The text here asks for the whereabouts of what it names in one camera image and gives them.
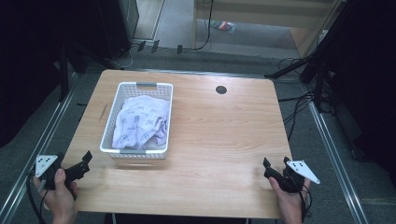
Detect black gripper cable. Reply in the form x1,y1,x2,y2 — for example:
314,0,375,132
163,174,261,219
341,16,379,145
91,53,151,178
25,173,50,224
297,183,313,224

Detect light wooden shelf unit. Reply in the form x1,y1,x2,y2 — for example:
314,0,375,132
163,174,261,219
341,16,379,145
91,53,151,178
191,0,345,59

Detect colourful packet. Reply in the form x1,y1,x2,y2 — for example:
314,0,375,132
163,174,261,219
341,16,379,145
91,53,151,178
210,20,238,34

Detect aluminium floor rail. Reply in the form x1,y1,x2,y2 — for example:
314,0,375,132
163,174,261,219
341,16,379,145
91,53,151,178
306,101,372,224
0,88,78,223

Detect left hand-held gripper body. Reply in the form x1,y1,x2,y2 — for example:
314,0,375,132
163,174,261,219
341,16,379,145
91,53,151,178
34,152,92,200

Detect white patterned cloth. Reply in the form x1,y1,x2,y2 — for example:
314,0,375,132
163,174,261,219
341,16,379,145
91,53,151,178
111,94,171,150

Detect white floor cable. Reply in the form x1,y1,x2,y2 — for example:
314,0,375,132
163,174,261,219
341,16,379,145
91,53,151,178
109,43,139,70

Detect black cabinet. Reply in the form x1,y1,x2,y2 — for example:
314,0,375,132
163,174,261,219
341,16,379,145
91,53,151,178
69,0,140,69

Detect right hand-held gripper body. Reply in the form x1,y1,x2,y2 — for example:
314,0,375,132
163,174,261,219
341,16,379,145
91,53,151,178
270,160,321,194

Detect person's left hand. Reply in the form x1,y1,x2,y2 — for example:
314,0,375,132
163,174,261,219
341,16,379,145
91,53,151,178
33,168,79,224

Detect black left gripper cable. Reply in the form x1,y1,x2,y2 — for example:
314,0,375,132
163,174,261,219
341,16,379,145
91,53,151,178
25,173,50,224

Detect black floor cables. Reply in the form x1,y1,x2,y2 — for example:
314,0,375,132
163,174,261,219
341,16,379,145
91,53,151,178
276,57,316,141

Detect white plastic basket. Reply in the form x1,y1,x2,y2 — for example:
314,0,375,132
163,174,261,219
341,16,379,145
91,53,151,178
99,81,175,161

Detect black metal stand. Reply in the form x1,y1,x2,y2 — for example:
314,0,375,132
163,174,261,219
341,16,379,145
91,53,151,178
264,0,359,110

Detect black hanging cable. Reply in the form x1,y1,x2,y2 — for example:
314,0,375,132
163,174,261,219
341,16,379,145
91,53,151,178
182,0,215,52

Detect person's right hand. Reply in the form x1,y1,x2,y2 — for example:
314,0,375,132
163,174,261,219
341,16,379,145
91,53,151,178
268,175,312,224

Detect black upright post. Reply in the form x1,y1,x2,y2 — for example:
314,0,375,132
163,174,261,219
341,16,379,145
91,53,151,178
58,43,70,103

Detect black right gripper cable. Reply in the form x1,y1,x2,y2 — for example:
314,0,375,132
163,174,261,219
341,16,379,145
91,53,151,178
297,183,313,224

